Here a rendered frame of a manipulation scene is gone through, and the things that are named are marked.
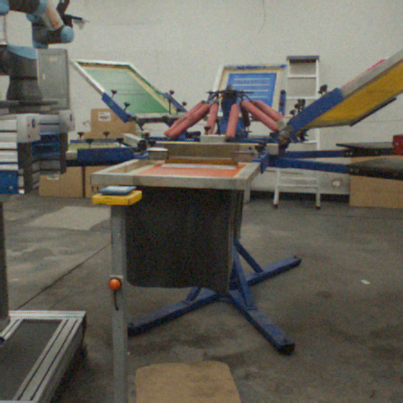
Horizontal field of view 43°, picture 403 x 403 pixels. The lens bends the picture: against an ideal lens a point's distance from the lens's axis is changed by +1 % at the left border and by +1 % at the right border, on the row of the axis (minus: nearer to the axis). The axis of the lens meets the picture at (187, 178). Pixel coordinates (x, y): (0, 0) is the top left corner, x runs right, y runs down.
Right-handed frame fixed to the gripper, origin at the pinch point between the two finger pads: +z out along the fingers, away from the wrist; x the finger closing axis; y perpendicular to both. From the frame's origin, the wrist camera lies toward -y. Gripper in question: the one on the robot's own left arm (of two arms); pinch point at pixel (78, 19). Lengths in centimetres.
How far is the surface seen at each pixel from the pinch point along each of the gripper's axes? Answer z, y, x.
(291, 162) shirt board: 59, 62, 110
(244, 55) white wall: 389, -6, -48
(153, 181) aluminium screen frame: -67, 59, 91
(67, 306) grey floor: 12, 169, -2
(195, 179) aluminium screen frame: -64, 56, 106
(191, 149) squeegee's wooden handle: -10, 55, 78
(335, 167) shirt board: 51, 59, 135
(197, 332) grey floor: 15, 158, 85
